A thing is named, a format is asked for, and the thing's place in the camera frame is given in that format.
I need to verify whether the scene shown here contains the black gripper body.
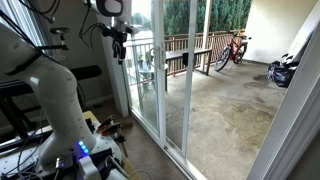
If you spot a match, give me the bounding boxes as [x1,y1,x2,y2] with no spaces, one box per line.
[111,30,129,48]

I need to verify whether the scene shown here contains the white loop door handle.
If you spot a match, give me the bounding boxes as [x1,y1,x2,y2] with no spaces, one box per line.
[148,45,167,71]

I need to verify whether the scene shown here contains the white sliding glass door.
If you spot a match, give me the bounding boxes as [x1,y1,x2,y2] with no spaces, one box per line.
[123,0,168,149]

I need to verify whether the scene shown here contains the fixed glass door panel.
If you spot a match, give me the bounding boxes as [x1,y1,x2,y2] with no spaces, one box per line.
[123,0,161,134]

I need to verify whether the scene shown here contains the black screen door latch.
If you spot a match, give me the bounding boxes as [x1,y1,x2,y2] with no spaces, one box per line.
[182,52,190,67]

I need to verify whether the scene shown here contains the white door sill track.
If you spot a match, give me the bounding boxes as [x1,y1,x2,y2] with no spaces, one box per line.
[128,109,208,180]

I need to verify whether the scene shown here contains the white door jamb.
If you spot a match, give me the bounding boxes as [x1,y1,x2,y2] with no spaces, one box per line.
[246,29,320,180]

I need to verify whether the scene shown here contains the small potted plant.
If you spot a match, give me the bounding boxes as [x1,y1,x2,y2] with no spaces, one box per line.
[136,51,154,71]

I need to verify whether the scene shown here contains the small round patio table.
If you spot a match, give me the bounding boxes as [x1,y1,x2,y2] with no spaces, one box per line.
[136,63,169,101]

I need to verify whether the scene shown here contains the orange black bar clamp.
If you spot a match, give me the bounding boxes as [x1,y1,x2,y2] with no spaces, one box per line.
[96,114,116,133]
[101,123,130,158]

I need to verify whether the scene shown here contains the dark wooden bench table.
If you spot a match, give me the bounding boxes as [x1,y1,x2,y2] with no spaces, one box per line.
[164,47,213,93]

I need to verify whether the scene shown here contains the wooden balcony railing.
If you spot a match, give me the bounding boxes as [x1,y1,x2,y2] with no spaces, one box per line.
[123,29,246,78]

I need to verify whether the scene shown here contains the black keyboard stand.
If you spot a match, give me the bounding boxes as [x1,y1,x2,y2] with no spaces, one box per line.
[0,79,51,141]

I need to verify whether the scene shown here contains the green hedge trees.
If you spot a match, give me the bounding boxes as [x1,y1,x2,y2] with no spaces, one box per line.
[163,0,253,36]

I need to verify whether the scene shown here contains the red bicycle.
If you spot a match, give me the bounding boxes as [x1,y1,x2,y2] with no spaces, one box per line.
[213,30,253,73]

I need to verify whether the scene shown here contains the white box device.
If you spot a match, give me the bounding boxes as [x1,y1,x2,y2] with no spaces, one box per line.
[78,154,130,180]

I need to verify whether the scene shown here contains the black garbage bag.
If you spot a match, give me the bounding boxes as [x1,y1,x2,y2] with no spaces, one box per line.
[266,60,298,89]

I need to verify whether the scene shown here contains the white surfboard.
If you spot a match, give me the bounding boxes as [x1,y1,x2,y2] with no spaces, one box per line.
[285,1,320,65]

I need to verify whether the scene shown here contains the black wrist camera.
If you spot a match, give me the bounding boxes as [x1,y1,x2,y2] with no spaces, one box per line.
[98,22,116,38]

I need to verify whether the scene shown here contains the black camera cable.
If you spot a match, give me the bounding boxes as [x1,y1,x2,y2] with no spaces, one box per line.
[78,0,116,53]

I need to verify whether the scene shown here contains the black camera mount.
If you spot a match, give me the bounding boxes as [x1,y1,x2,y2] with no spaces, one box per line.
[35,26,72,52]

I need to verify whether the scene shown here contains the grey screen door frame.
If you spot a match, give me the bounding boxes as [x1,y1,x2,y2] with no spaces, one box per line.
[163,0,200,158]

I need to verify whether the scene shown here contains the white balcony post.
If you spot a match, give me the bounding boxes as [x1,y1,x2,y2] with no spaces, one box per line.
[200,0,213,73]

